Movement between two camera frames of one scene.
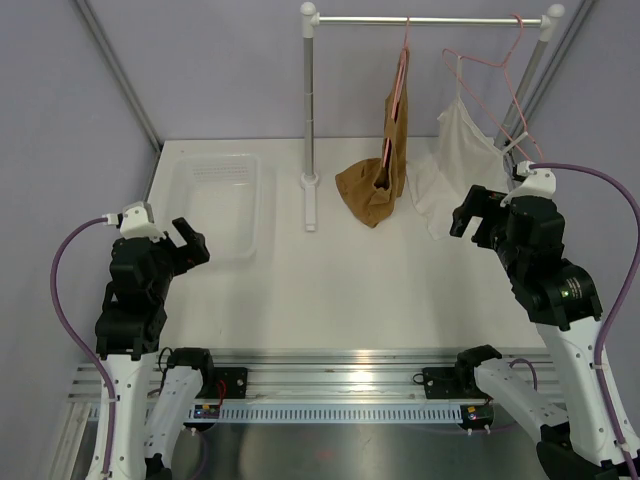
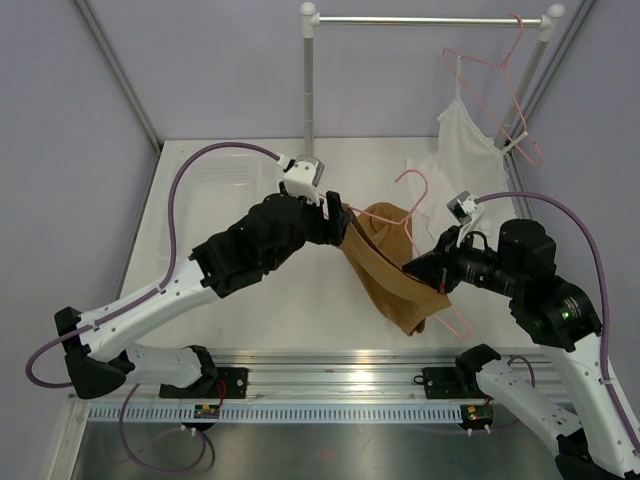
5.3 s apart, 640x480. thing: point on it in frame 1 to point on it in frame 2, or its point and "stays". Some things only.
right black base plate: (455, 383) stays
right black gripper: (491, 209) to (435, 269)
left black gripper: (193, 253) to (329, 232)
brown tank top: (370, 188) to (378, 246)
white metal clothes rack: (310, 19) stays
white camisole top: (463, 156) stays
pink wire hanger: (404, 56) to (405, 222)
